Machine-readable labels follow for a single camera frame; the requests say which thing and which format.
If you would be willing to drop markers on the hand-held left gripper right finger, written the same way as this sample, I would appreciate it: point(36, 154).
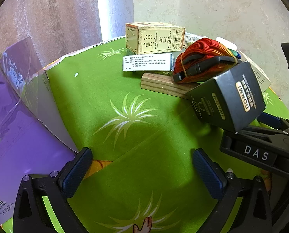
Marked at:
point(207, 172)

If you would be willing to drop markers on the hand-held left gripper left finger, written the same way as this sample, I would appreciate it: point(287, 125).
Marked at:
point(74, 172)

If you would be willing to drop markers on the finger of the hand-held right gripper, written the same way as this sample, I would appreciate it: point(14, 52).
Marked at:
point(269, 119)
point(260, 134)

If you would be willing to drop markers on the black cardboard box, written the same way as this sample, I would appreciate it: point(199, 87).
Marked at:
point(227, 97)

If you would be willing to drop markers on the purple storage box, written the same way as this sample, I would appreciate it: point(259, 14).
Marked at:
point(25, 138)

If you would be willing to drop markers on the white and blue medicine box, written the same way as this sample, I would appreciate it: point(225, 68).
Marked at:
point(147, 63)

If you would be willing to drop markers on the yellow medicine box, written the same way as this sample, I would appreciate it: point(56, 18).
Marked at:
point(156, 38)

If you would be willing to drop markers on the green printed desktop cloth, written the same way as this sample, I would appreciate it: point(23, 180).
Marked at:
point(134, 138)

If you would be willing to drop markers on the white cardboard box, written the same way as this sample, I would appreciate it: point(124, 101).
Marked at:
point(258, 75)

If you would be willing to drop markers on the wooden block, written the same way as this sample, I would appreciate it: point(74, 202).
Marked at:
point(156, 82)

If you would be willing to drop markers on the small white box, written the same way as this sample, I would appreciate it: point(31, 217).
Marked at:
point(190, 38)

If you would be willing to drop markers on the pink patterned curtain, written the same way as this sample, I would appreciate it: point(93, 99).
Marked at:
point(50, 17)

